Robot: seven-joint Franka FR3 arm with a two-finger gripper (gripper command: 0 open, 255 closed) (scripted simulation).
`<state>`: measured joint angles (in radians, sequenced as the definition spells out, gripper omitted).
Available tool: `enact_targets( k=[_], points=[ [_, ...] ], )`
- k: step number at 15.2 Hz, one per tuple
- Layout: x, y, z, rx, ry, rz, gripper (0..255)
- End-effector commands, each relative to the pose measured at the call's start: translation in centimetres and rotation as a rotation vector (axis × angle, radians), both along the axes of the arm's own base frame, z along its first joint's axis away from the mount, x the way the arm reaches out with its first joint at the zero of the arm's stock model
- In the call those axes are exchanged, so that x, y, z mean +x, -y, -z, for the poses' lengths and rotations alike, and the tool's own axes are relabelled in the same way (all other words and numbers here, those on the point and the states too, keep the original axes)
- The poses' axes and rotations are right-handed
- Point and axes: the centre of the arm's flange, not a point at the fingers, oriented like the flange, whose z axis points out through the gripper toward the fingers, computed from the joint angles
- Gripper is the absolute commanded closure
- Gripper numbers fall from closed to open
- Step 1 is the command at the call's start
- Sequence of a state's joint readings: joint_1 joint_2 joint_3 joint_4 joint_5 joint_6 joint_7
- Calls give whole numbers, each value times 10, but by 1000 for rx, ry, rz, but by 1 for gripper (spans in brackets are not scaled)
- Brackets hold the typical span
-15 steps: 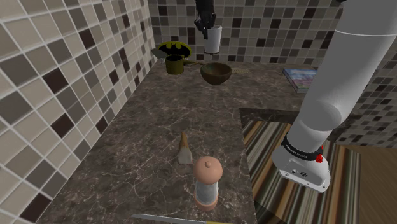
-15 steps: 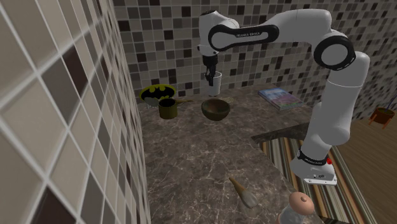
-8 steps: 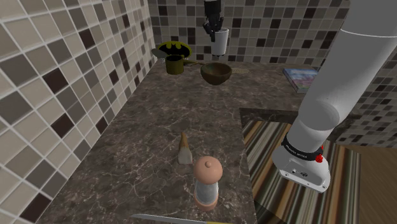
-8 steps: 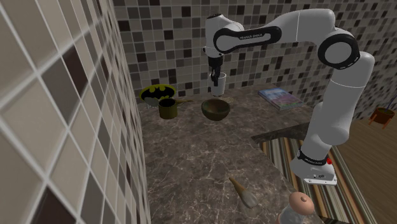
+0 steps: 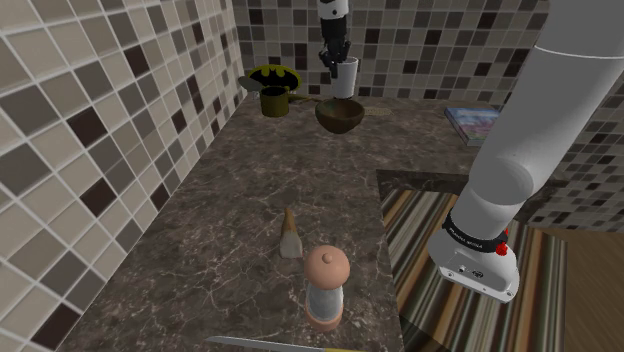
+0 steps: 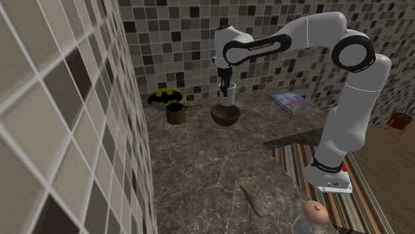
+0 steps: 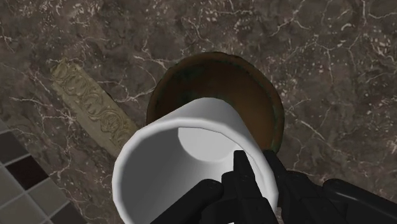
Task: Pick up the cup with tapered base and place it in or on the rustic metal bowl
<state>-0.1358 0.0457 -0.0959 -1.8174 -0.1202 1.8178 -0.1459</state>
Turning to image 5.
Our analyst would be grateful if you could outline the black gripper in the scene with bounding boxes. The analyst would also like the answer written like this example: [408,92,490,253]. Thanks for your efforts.
[319,16,352,80]

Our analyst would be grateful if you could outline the white cup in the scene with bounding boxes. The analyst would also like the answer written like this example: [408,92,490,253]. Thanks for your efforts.
[330,56,360,100]

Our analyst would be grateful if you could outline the brown wooden bowl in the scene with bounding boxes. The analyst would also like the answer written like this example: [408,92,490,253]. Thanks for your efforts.
[314,97,366,136]

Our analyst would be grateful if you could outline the black yellow bat emblem plate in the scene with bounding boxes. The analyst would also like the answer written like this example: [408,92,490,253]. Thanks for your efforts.
[246,64,303,94]

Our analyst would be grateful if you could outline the olive green mug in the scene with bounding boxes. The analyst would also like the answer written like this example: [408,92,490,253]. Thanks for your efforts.
[259,85,292,119]

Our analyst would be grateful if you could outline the grey spoon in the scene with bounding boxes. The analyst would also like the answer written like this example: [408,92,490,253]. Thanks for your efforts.
[237,75,265,95]

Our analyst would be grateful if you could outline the blue book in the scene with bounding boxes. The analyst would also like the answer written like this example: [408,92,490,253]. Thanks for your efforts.
[443,106,502,148]

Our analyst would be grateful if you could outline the beige wedge scraper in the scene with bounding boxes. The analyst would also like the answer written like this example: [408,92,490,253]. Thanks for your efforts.
[278,207,305,260]

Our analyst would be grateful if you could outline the pink wooden pepper grinder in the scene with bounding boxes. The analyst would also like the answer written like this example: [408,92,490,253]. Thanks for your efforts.
[303,244,352,334]

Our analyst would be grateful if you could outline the striped robot stand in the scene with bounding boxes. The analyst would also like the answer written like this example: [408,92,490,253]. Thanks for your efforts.
[379,187,570,352]

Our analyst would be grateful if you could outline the knife with yellow handle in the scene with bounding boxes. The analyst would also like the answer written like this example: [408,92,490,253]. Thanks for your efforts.
[204,334,368,352]

